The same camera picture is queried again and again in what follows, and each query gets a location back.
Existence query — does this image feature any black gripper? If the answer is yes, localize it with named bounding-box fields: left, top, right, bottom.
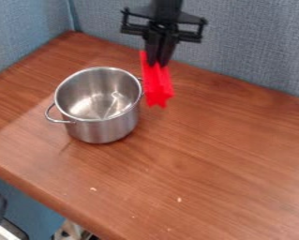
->
left=120, top=7, right=208, bottom=68

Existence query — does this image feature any red plastic block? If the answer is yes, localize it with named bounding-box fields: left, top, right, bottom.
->
left=138, top=51, right=173, bottom=108

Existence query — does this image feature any metal pot with handles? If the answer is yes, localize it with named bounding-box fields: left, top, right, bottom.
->
left=44, top=67, right=144, bottom=143

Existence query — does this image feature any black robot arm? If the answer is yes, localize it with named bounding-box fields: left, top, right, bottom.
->
left=120, top=0, right=208, bottom=67

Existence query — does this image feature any light object under table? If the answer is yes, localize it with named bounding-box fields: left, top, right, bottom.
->
left=50, top=220, right=100, bottom=240

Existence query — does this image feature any black and white chair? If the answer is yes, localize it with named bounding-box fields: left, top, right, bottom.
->
left=0, top=194, right=29, bottom=240

